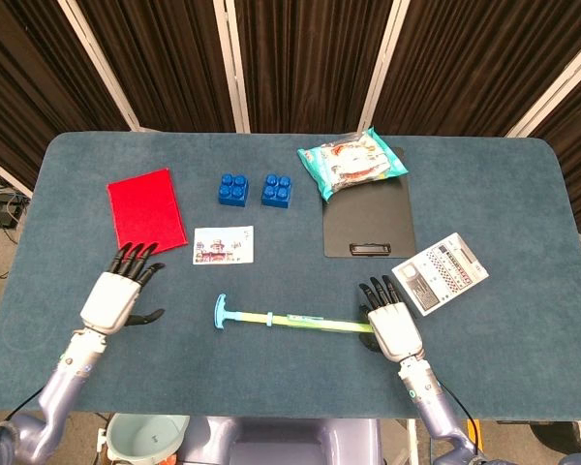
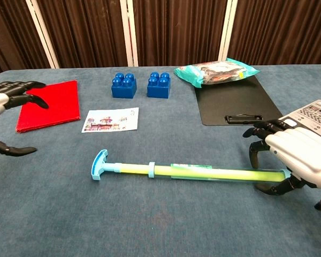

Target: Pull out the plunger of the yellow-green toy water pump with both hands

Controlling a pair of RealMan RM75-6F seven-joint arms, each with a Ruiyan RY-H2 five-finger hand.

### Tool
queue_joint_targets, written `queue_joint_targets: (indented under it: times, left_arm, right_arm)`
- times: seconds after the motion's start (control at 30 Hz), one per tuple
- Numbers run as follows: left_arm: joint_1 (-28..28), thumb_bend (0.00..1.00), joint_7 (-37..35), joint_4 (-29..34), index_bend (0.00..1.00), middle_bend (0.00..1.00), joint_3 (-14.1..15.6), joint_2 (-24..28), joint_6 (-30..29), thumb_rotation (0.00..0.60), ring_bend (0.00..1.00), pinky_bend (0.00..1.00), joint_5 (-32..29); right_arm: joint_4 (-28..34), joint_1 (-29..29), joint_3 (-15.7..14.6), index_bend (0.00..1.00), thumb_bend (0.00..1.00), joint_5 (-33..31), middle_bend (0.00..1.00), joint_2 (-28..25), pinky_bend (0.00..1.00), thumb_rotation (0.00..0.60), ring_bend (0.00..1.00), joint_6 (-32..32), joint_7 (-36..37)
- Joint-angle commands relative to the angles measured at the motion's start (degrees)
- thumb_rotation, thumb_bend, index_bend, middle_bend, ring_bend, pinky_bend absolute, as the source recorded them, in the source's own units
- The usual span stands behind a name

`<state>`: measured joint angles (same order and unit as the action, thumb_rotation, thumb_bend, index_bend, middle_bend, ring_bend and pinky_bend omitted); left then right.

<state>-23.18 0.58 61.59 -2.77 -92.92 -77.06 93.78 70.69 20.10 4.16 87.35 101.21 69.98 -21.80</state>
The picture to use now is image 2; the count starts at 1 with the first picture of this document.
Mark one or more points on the blue felt table cover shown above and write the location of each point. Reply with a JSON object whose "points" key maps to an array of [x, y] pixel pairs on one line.
{"points": [[149, 214]]}

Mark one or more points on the blue four-stud building block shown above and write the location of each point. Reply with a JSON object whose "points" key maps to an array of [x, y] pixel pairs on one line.
{"points": [[124, 89], [158, 89]]}

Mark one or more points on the printed postcard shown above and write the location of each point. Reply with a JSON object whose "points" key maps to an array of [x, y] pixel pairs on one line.
{"points": [[109, 121]]}

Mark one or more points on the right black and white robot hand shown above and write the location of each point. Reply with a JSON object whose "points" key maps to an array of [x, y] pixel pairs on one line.
{"points": [[302, 155]]}

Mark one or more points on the red notebook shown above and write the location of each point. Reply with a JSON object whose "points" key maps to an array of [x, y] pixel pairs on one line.
{"points": [[56, 107]]}

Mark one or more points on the dark folding screen panel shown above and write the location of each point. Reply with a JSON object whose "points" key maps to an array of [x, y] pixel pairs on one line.
{"points": [[179, 32], [283, 32], [10, 34], [88, 32]]}

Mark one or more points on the teal snack packet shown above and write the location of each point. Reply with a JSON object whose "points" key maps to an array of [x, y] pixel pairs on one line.
{"points": [[216, 72]]}

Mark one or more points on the black clipboard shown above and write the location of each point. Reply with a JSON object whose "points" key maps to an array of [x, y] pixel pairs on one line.
{"points": [[230, 104]]}

